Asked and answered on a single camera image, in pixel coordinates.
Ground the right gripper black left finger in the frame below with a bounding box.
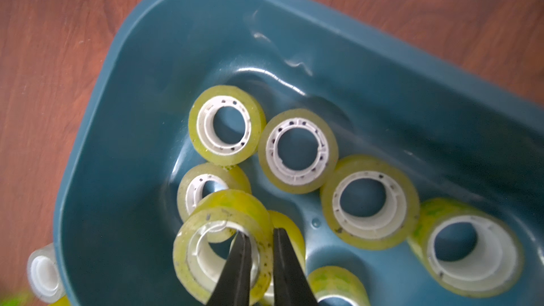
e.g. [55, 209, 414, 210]
[206, 233, 252, 306]

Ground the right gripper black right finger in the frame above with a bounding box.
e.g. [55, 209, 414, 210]
[273, 228, 318, 306]

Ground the yellow tape roll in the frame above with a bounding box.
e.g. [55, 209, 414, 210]
[49, 296, 71, 306]
[173, 189, 273, 305]
[258, 109, 339, 194]
[407, 198, 524, 298]
[188, 85, 266, 167]
[258, 210, 307, 306]
[307, 266, 371, 306]
[177, 162, 252, 222]

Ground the yellow tape roll lowest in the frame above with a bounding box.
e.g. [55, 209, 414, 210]
[320, 154, 420, 251]

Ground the teal plastic storage box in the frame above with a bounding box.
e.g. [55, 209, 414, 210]
[53, 0, 543, 305]

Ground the clear white tape roll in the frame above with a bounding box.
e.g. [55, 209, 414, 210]
[26, 243, 66, 305]

